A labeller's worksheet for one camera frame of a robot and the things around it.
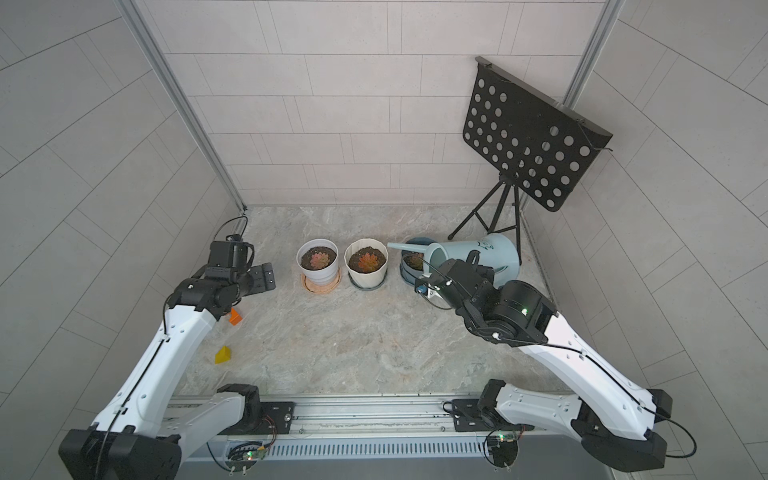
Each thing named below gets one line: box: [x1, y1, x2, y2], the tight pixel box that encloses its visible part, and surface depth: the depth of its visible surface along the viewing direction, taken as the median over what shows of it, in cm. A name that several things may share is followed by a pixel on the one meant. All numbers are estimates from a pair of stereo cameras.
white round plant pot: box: [296, 238, 339, 285], surface depth 93 cm
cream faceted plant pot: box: [344, 238, 389, 288], surface depth 93 cm
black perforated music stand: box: [448, 57, 613, 265], surface depth 75 cm
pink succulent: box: [310, 251, 330, 269], surface depth 92 cm
